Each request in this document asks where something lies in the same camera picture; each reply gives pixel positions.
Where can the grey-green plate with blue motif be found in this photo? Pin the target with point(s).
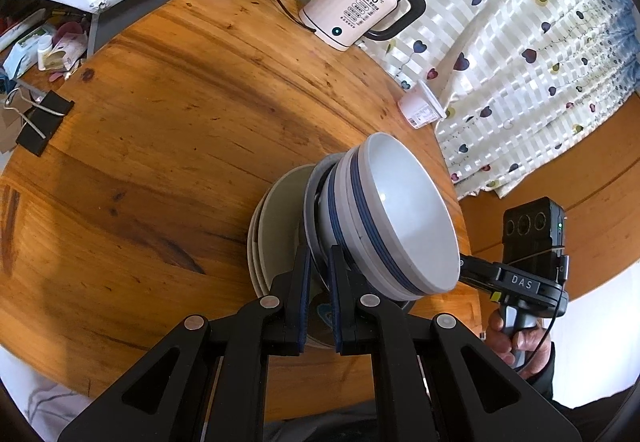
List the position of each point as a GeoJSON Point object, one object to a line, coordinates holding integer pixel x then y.
{"type": "Point", "coordinates": [251, 247]}
{"type": "Point", "coordinates": [259, 272]}
{"type": "Point", "coordinates": [285, 217]}

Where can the green white packet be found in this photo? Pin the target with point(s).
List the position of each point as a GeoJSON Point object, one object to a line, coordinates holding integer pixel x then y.
{"type": "Point", "coordinates": [22, 55]}

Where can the cream curtain with heart print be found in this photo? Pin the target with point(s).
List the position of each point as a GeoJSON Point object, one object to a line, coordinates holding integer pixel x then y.
{"type": "Point", "coordinates": [525, 47]}

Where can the small white bottle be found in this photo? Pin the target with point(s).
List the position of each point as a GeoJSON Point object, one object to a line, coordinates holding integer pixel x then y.
{"type": "Point", "coordinates": [45, 52]}

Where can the person's right hand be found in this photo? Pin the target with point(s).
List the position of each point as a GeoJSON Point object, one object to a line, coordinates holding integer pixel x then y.
{"type": "Point", "coordinates": [525, 339]}

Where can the white plastic tub with lid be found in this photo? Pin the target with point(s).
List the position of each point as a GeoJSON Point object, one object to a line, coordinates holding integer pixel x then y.
{"type": "Point", "coordinates": [420, 107]}

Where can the person's grey trousers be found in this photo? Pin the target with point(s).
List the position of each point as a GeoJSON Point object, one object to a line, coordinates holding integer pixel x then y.
{"type": "Point", "coordinates": [320, 424]}

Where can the person's right forearm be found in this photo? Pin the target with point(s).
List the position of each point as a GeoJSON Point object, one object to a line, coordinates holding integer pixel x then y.
{"type": "Point", "coordinates": [545, 387]}

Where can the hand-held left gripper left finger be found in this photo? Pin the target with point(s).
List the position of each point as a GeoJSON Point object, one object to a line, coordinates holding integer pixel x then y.
{"type": "Point", "coordinates": [302, 304]}

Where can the white grey cloth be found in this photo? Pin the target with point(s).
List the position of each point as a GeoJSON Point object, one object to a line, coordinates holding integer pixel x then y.
{"type": "Point", "coordinates": [45, 402]}

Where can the brown wooden furniture panel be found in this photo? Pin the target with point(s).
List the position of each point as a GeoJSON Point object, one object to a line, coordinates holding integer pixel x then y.
{"type": "Point", "coordinates": [590, 182]}

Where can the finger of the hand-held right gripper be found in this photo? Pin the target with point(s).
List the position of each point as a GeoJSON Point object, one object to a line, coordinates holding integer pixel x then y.
{"type": "Point", "coordinates": [480, 272]}

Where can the cream electric kettle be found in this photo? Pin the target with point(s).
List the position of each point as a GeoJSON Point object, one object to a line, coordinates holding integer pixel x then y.
{"type": "Point", "coordinates": [360, 7]}

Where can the white bowl with blue stripe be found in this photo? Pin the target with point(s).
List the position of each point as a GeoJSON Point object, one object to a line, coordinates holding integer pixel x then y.
{"type": "Point", "coordinates": [340, 217]}
{"type": "Point", "coordinates": [415, 222]}

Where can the black binder clip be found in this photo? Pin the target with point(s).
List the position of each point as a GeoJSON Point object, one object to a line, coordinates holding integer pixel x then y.
{"type": "Point", "coordinates": [42, 125]}

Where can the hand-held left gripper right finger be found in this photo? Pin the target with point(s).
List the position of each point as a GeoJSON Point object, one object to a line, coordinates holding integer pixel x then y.
{"type": "Point", "coordinates": [337, 309]}

